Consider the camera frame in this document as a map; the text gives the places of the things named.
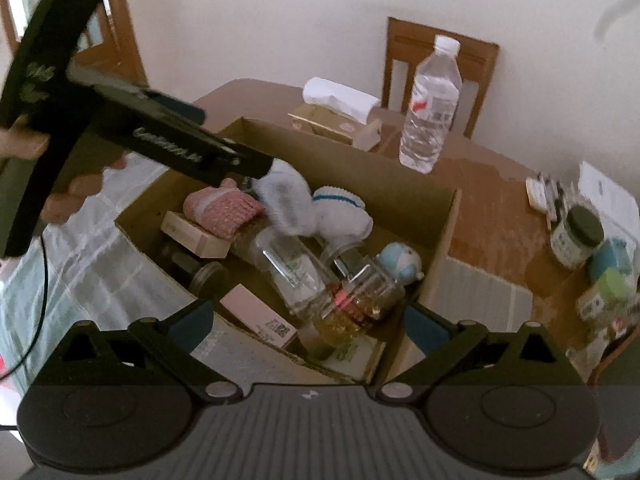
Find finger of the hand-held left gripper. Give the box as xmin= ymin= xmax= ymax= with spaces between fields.
xmin=145 ymin=87 xmax=207 ymax=130
xmin=67 ymin=72 xmax=275 ymax=186

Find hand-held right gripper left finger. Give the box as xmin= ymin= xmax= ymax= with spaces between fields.
xmin=50 ymin=299 xmax=237 ymax=405

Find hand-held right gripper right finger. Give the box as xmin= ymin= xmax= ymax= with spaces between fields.
xmin=375 ymin=302 xmax=581 ymax=403

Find clear jar dark contents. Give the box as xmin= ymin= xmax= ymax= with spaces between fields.
xmin=170 ymin=250 xmax=228 ymax=306

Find pink box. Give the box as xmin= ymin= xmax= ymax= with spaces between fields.
xmin=220 ymin=283 xmax=296 ymax=351

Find blue white plush toy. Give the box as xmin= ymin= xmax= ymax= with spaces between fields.
xmin=375 ymin=242 xmax=425 ymax=286

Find clear jar brown contents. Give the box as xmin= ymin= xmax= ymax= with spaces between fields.
xmin=320 ymin=240 xmax=406 ymax=331

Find green white tissue pack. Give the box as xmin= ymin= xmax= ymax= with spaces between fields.
xmin=325 ymin=335 xmax=386 ymax=381

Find beige carton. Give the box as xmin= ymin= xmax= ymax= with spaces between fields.
xmin=160 ymin=210 xmax=233 ymax=260

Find pink knitted sleeve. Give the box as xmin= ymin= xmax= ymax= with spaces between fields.
xmin=182 ymin=178 xmax=267 ymax=239

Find cardboard box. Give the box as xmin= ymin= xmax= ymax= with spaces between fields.
xmin=114 ymin=117 xmax=462 ymax=386

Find white and blue sock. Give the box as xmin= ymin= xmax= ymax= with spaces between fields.
xmin=250 ymin=160 xmax=321 ymax=236

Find person's left hand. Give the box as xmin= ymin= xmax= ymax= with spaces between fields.
xmin=0 ymin=126 xmax=132 ymax=224

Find wooden glass cabinet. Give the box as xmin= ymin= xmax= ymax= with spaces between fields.
xmin=0 ymin=0 xmax=149 ymax=88

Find checked tablecloth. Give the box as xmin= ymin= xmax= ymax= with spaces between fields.
xmin=0 ymin=152 xmax=535 ymax=396

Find tissue box with white tissue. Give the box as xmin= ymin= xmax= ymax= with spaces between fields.
xmin=287 ymin=76 xmax=382 ymax=152

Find glass jar black lid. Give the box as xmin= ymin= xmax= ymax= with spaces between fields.
xmin=550 ymin=205 xmax=605 ymax=272

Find small white packet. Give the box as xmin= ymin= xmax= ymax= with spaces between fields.
xmin=525 ymin=172 xmax=563 ymax=221

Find green lid bottle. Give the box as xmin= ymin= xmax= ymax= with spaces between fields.
xmin=575 ymin=270 xmax=633 ymax=321

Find clear water bottle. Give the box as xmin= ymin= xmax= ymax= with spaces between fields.
xmin=399 ymin=35 xmax=462 ymax=175

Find white papers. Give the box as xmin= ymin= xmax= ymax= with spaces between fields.
xmin=577 ymin=160 xmax=640 ymax=241

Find wooden chair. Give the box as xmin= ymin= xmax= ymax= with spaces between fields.
xmin=382 ymin=16 xmax=500 ymax=138

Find black cable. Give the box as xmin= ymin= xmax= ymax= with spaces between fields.
xmin=0 ymin=235 xmax=49 ymax=382

